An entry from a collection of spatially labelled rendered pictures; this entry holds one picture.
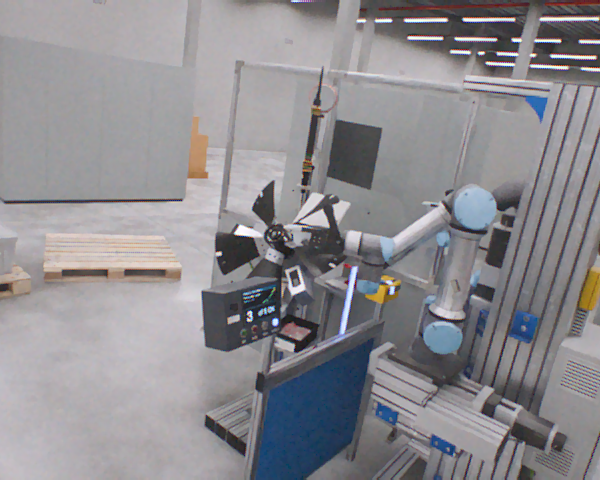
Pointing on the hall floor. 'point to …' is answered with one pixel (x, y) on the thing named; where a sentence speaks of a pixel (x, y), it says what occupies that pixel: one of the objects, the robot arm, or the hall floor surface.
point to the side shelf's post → (323, 316)
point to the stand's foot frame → (232, 422)
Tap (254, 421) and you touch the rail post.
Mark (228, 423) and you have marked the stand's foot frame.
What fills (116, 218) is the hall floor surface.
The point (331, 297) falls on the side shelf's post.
